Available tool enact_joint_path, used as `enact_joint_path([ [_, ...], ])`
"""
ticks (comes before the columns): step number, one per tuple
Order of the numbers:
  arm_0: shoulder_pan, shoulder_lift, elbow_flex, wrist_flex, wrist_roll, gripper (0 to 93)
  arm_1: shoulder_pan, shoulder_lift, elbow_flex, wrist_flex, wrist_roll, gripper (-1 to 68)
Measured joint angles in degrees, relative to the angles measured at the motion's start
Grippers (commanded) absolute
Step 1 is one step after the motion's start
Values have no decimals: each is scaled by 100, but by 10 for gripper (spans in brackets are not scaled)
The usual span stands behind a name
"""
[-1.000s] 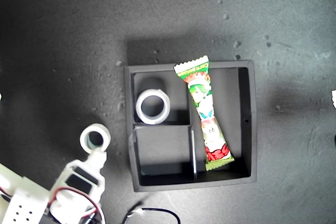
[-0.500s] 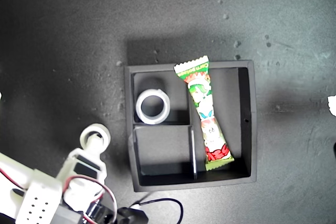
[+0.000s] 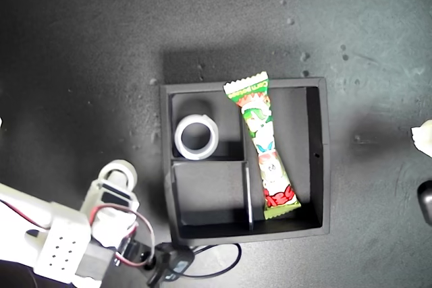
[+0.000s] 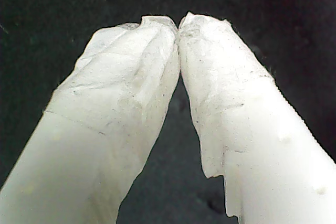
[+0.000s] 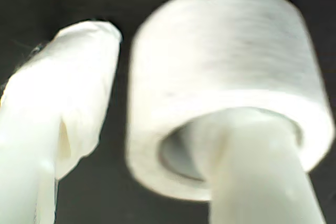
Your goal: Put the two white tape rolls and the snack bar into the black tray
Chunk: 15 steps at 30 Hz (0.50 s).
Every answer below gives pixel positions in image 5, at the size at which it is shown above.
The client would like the white tape roll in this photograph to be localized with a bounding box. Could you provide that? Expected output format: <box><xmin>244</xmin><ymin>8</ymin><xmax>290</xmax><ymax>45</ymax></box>
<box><xmin>125</xmin><ymin>0</ymin><xmax>335</xmax><ymax>202</ymax></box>

